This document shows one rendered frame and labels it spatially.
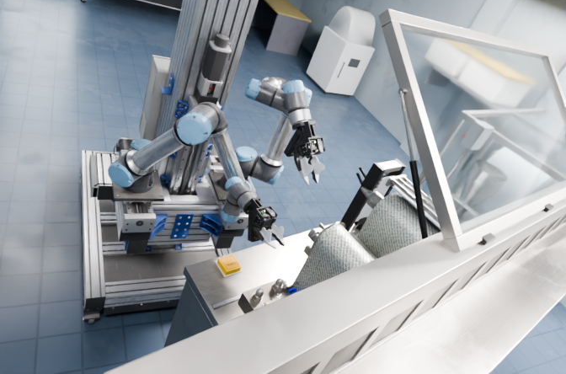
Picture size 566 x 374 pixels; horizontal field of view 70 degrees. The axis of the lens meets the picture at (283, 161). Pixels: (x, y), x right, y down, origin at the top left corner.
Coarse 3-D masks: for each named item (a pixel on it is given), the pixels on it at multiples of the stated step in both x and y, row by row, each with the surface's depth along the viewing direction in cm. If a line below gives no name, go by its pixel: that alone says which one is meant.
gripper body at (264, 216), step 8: (256, 200) 158; (248, 208) 160; (256, 208) 156; (264, 208) 156; (272, 208) 157; (256, 216) 154; (264, 216) 152; (272, 216) 153; (256, 224) 155; (264, 224) 153
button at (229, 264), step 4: (228, 256) 161; (232, 256) 162; (220, 260) 158; (224, 260) 159; (228, 260) 160; (232, 260) 160; (236, 260) 161; (220, 264) 158; (224, 264) 157; (228, 264) 158; (232, 264) 159; (236, 264) 159; (224, 268) 156; (228, 268) 156; (232, 268) 157; (236, 268) 158; (240, 268) 159; (224, 272) 156; (228, 272) 156; (232, 272) 158
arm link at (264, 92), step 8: (256, 80) 152; (264, 80) 182; (272, 80) 181; (280, 80) 187; (248, 88) 150; (256, 88) 150; (264, 88) 150; (272, 88) 151; (280, 88) 186; (248, 96) 152; (256, 96) 151; (264, 96) 150; (272, 96) 150
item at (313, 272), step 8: (312, 256) 137; (304, 264) 141; (312, 264) 138; (320, 264) 135; (304, 272) 141; (312, 272) 138; (320, 272) 135; (296, 280) 145; (304, 280) 142; (312, 280) 138; (320, 280) 136; (296, 288) 145; (304, 288) 142
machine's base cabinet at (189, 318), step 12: (180, 300) 159; (192, 300) 151; (180, 312) 160; (192, 312) 152; (204, 312) 145; (180, 324) 161; (192, 324) 153; (204, 324) 146; (168, 336) 171; (180, 336) 162
